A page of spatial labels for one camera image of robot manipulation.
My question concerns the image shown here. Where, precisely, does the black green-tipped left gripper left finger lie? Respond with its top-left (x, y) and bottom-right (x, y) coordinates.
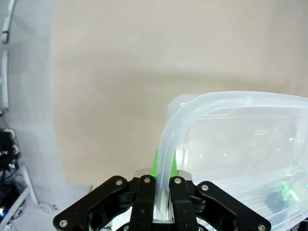
top-left (53, 149), bottom-right (160, 231)

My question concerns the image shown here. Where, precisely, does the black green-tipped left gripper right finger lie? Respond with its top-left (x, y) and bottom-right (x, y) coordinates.
top-left (169, 151), bottom-right (272, 231)

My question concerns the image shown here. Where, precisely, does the large clear plastic bin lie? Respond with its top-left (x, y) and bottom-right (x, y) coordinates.
top-left (153, 90), bottom-right (308, 231)

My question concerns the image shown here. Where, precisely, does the thin white floor cable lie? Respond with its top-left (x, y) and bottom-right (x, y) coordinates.
top-left (38, 201), bottom-right (59, 214)

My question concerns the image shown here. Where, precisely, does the white metal frame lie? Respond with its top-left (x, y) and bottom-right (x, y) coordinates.
top-left (0, 163), bottom-right (40, 231)

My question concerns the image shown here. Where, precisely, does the black cable bundle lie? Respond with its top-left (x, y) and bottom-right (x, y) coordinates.
top-left (0, 127), bottom-right (23, 186)

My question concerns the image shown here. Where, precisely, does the white cable duct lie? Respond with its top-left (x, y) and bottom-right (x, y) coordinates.
top-left (1, 0), bottom-right (15, 44)
top-left (0, 50), bottom-right (11, 109)

